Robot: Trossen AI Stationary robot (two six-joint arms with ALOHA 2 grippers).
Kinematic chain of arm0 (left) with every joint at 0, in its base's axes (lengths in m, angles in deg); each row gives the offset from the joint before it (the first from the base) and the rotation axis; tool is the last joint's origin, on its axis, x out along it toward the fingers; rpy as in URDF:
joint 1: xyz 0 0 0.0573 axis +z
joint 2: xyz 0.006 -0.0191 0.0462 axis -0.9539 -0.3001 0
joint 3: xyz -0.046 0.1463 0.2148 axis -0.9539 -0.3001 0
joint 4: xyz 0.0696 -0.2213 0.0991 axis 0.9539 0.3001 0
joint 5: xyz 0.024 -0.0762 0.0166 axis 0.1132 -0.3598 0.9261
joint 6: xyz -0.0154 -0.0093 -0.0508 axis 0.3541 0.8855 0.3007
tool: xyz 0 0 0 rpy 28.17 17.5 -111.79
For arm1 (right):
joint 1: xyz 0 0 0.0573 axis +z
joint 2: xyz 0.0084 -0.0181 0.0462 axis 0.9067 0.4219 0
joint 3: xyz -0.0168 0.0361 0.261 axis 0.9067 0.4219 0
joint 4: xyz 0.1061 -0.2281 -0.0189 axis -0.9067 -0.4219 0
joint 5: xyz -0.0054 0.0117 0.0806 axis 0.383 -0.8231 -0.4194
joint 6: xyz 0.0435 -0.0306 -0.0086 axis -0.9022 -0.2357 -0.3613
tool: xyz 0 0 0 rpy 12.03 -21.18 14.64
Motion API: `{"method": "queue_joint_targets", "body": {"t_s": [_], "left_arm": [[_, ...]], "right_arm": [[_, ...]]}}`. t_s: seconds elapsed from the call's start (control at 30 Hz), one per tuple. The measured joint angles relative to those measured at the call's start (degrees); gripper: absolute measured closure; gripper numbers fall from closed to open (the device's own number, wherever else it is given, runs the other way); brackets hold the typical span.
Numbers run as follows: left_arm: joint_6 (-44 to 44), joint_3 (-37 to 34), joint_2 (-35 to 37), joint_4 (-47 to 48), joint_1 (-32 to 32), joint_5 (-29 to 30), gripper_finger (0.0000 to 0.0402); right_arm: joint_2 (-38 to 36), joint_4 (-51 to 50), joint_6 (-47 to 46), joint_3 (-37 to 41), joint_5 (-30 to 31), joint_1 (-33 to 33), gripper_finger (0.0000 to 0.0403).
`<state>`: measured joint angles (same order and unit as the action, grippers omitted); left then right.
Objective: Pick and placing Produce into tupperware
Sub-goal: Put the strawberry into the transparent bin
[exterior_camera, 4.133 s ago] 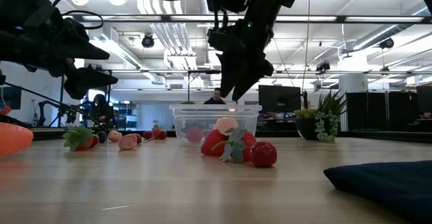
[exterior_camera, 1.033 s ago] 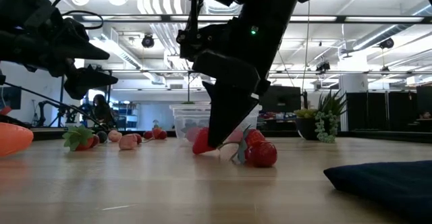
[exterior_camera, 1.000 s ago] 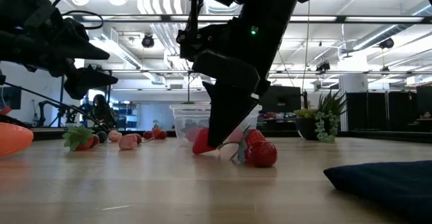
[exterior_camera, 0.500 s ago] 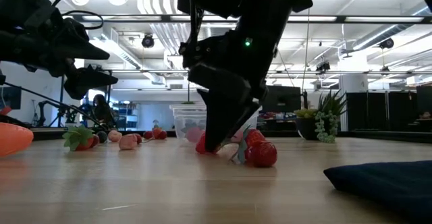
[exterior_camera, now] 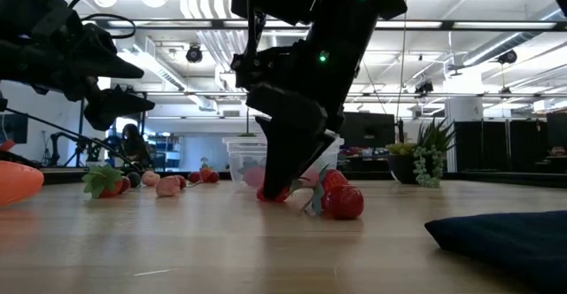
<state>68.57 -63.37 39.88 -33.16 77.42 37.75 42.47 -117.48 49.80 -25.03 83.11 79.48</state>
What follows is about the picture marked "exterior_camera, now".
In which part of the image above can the person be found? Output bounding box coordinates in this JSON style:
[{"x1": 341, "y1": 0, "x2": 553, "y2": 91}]
[{"x1": 118, "y1": 123, "x2": 151, "y2": 170}]

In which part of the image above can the black monitor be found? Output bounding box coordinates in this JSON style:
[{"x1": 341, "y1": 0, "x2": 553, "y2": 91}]
[
  {"x1": 343, "y1": 111, "x2": 396, "y2": 150},
  {"x1": 546, "y1": 112, "x2": 567, "y2": 156}
]

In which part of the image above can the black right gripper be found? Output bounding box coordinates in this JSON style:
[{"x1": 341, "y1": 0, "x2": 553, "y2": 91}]
[{"x1": 229, "y1": 39, "x2": 347, "y2": 199}]

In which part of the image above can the clear plastic tupperware container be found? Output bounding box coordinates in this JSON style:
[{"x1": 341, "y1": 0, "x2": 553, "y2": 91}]
[{"x1": 222, "y1": 136, "x2": 345, "y2": 189}]

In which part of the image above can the black room partition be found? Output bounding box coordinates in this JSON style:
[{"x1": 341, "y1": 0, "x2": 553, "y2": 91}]
[{"x1": 454, "y1": 120, "x2": 548, "y2": 174}]

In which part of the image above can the thin hanging cable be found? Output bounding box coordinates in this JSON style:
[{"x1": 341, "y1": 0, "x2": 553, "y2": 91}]
[{"x1": 395, "y1": 0, "x2": 409, "y2": 109}]

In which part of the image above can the black overhead light bar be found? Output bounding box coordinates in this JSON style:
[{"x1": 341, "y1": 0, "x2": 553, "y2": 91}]
[{"x1": 82, "y1": 18, "x2": 567, "y2": 32}]

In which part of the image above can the potted succulent plant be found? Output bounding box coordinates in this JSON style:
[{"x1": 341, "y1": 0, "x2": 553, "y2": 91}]
[{"x1": 386, "y1": 116, "x2": 458, "y2": 190}]

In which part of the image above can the black ceiling spotlight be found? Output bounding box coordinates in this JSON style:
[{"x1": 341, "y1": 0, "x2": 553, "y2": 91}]
[
  {"x1": 415, "y1": 80, "x2": 435, "y2": 97},
  {"x1": 497, "y1": 49, "x2": 518, "y2": 66},
  {"x1": 185, "y1": 43, "x2": 204, "y2": 64}
]

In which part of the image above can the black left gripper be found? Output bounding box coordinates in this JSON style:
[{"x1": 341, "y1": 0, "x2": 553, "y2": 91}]
[{"x1": 0, "y1": 17, "x2": 156, "y2": 132}]

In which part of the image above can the small pink peach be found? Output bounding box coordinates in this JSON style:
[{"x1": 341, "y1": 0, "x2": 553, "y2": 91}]
[{"x1": 141, "y1": 170, "x2": 161, "y2": 188}]

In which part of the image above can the red plastic strawberry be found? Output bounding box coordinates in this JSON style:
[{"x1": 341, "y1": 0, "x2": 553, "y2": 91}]
[
  {"x1": 256, "y1": 184, "x2": 291, "y2": 204},
  {"x1": 322, "y1": 184, "x2": 365, "y2": 221}
]

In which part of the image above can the pale pink fruit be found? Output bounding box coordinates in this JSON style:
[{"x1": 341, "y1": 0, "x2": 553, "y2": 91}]
[{"x1": 155, "y1": 176, "x2": 181, "y2": 198}]

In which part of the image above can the dark blue folded cloth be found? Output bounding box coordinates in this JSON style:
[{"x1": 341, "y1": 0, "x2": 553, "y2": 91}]
[{"x1": 423, "y1": 210, "x2": 567, "y2": 294}]

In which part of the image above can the small orange-red strawberry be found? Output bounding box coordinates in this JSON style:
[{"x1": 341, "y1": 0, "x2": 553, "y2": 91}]
[{"x1": 199, "y1": 156, "x2": 214, "y2": 183}]

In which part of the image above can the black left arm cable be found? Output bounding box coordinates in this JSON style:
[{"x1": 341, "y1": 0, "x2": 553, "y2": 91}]
[{"x1": 51, "y1": 0, "x2": 137, "y2": 41}]

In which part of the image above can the strawberry with large green leaves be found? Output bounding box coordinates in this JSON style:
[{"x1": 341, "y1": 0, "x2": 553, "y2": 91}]
[{"x1": 82, "y1": 165, "x2": 128, "y2": 200}]

